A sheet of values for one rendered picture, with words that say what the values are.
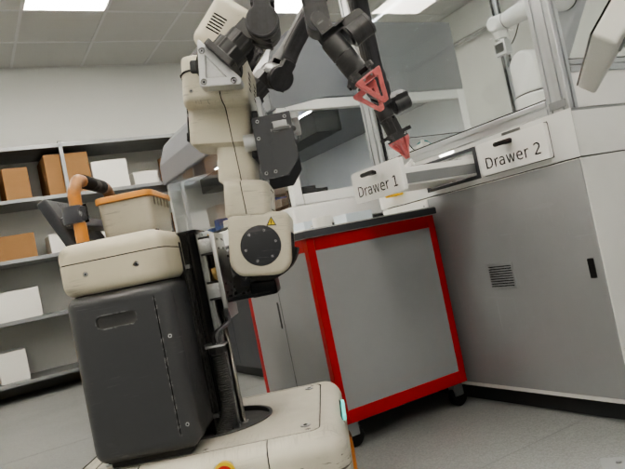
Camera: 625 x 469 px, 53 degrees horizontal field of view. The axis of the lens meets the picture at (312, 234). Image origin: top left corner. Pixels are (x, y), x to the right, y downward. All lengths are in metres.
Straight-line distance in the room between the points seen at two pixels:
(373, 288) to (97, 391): 1.07
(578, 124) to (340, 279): 0.90
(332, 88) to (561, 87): 1.40
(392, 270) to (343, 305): 0.24
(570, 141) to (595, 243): 0.31
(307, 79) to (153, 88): 3.60
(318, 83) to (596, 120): 1.47
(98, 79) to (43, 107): 0.58
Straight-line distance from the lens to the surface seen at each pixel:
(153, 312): 1.51
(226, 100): 1.66
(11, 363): 5.57
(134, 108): 6.44
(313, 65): 3.16
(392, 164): 2.10
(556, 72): 2.07
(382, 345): 2.28
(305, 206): 2.94
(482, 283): 2.37
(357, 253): 2.23
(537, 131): 2.09
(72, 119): 6.29
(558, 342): 2.20
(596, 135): 2.10
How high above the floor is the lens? 0.68
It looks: 2 degrees up
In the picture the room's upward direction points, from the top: 12 degrees counter-clockwise
